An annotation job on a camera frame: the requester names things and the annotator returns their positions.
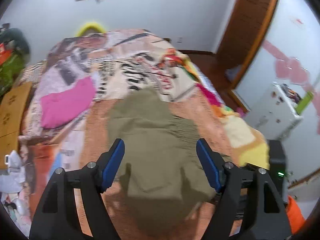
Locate grey long pillow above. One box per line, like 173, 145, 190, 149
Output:
0, 27, 30, 55

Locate black device with green light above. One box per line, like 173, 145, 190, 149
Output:
269, 140, 288, 203

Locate orange cloth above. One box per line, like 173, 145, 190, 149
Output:
286, 195, 307, 234

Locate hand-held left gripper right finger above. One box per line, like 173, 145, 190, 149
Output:
196, 138, 293, 240

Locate green bottle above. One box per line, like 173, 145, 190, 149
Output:
295, 91, 314, 113

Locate white cloth pile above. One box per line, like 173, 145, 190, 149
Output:
0, 150, 32, 220

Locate green patterned basket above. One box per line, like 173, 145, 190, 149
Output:
0, 52, 27, 98

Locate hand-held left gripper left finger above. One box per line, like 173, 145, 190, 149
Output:
29, 138, 125, 240

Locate wooden lap desk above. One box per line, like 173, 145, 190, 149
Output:
0, 82, 33, 169

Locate brown wooden door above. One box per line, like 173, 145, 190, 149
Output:
216, 0, 282, 90

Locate yellow foam noodle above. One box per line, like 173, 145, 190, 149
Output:
76, 22, 107, 37

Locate white cabinet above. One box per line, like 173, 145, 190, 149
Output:
244, 82, 304, 140

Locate wooden wardrobe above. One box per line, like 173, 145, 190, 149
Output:
235, 0, 320, 135

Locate orange box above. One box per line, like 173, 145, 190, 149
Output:
0, 42, 13, 65

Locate olive green pants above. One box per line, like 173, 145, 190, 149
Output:
107, 87, 225, 230

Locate pink garment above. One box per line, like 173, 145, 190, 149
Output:
40, 77, 97, 128

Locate printed blanket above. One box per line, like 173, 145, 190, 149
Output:
19, 29, 270, 240

